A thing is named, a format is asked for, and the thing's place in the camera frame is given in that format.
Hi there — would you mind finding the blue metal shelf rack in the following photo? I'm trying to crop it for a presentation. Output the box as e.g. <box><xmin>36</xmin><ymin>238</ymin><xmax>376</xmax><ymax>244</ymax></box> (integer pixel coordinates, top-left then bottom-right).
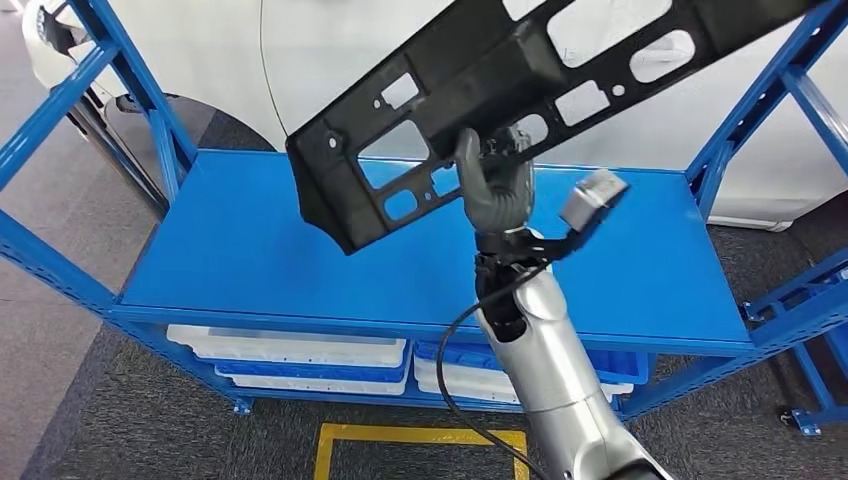
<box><xmin>0</xmin><ymin>0</ymin><xmax>848</xmax><ymax>422</ymax></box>

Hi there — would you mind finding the translucent white plastic bin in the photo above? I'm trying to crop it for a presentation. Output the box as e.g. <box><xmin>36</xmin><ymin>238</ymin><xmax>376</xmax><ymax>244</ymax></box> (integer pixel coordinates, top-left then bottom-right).
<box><xmin>165</xmin><ymin>324</ymin><xmax>407</xmax><ymax>369</ymax></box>

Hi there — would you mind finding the black camera cable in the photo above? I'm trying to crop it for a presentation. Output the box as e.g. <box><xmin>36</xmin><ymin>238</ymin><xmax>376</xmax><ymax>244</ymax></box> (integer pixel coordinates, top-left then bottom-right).
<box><xmin>435</xmin><ymin>261</ymin><xmax>551</xmax><ymax>480</ymax></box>

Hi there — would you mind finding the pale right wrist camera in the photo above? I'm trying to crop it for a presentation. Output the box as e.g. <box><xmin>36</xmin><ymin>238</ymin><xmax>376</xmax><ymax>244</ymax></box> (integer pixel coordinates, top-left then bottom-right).
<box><xmin>559</xmin><ymin>168</ymin><xmax>629</xmax><ymax>233</ymax></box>

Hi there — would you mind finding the blue plastic bin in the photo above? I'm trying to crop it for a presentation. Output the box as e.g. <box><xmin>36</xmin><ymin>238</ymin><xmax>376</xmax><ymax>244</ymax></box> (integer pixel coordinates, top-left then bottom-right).
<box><xmin>213</xmin><ymin>360</ymin><xmax>412</xmax><ymax>384</ymax></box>
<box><xmin>413</xmin><ymin>339</ymin><xmax>651</xmax><ymax>387</ymax></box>

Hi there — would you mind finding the white car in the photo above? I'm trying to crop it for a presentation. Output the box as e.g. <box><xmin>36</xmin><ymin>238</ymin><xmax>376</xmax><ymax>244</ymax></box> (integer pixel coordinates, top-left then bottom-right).
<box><xmin>23</xmin><ymin>0</ymin><xmax>848</xmax><ymax>233</ymax></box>

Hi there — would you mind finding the blue rack with casters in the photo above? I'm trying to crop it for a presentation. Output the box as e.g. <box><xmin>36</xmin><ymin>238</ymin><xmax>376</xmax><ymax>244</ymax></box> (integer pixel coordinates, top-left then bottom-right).
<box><xmin>740</xmin><ymin>248</ymin><xmax>848</xmax><ymax>439</ymax></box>

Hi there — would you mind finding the black plastic panel part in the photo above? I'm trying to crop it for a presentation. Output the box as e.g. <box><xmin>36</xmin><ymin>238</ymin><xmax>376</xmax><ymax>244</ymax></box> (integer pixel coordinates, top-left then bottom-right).
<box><xmin>284</xmin><ymin>0</ymin><xmax>826</xmax><ymax>256</ymax></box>

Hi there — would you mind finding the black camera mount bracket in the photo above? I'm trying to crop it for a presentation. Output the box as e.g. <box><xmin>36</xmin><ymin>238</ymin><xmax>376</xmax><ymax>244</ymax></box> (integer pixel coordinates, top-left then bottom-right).
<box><xmin>510</xmin><ymin>205</ymin><xmax>611</xmax><ymax>266</ymax></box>

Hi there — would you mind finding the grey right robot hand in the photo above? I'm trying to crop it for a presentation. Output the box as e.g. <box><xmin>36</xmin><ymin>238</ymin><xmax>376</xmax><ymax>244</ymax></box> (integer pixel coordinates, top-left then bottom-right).
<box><xmin>453</xmin><ymin>125</ymin><xmax>537</xmax><ymax>234</ymax></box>

